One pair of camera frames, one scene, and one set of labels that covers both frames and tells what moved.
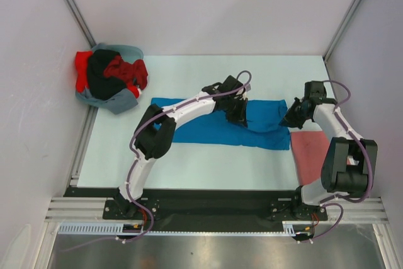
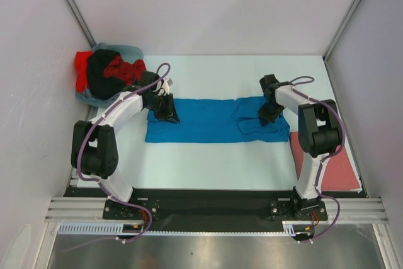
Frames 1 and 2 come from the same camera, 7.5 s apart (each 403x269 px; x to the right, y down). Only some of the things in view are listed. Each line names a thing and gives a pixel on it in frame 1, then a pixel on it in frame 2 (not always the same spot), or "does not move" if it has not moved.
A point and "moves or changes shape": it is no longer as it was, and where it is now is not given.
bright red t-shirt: (82, 60) does not move
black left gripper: (240, 118) → (169, 114)
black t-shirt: (102, 87) does not move
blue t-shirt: (210, 127) moves or changes shape
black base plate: (208, 210) does not move
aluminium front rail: (90, 210) does not move
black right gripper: (289, 120) → (266, 118)
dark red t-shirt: (136, 72) does not move
